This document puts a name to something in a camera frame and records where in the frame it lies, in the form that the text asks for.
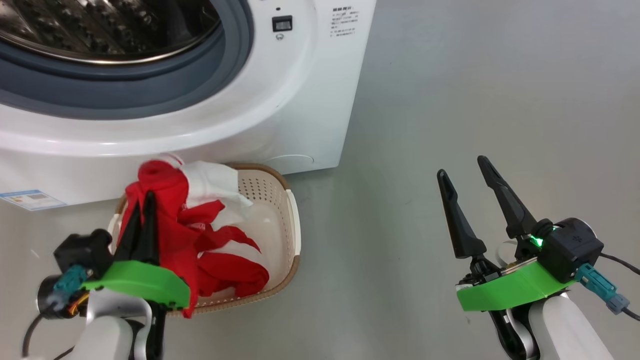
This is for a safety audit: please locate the red and white garment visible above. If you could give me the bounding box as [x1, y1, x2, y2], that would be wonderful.
[117, 154, 271, 319]

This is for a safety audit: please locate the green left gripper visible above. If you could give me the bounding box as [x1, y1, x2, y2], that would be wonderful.
[82, 190, 191, 311]

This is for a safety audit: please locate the teal right cable connector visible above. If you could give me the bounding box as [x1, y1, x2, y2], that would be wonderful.
[575, 263, 631, 315]

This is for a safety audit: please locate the teal left cable connector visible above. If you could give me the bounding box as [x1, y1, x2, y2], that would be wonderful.
[52, 265, 89, 311]

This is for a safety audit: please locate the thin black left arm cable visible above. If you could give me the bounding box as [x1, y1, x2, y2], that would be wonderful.
[22, 312, 47, 359]

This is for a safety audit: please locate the teal cable connector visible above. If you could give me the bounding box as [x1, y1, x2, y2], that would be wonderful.
[52, 265, 89, 311]
[575, 263, 631, 315]

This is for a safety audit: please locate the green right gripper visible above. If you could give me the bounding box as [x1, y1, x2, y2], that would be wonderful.
[437, 155, 576, 312]

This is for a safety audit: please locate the cream plastic laundry basket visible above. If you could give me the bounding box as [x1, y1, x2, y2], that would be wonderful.
[107, 163, 302, 316]

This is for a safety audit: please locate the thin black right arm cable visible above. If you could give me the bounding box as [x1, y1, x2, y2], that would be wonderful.
[599, 252, 640, 322]

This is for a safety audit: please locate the blue energy label sticker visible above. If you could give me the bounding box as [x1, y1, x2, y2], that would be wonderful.
[0, 189, 67, 211]

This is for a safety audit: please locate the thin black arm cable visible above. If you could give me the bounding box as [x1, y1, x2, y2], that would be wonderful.
[599, 252, 640, 322]
[22, 312, 47, 359]

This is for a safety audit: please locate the white front-load washing machine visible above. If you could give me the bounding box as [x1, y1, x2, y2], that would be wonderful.
[0, 0, 377, 208]

